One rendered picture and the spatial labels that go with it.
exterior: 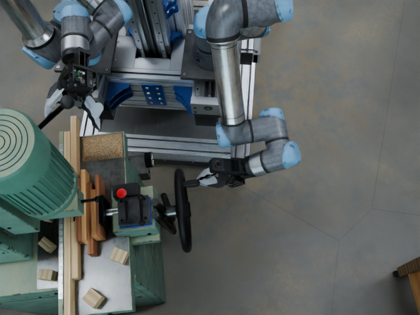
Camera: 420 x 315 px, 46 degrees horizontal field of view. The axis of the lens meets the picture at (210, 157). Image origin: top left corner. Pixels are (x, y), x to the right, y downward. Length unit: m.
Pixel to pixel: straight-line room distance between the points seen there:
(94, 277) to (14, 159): 0.63
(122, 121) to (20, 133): 1.45
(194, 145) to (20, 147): 1.41
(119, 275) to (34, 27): 0.85
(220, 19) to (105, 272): 0.84
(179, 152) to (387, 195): 1.08
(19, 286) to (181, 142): 1.05
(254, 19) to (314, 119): 1.46
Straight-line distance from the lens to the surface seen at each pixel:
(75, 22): 1.45
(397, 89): 2.97
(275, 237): 2.53
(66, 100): 1.26
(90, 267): 1.65
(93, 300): 1.59
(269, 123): 1.55
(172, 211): 1.71
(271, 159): 1.53
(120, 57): 2.12
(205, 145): 2.43
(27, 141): 1.13
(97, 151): 1.72
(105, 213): 1.61
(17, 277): 1.83
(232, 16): 1.36
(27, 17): 1.76
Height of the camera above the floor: 2.47
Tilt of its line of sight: 69 degrees down
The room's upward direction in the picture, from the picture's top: 6 degrees counter-clockwise
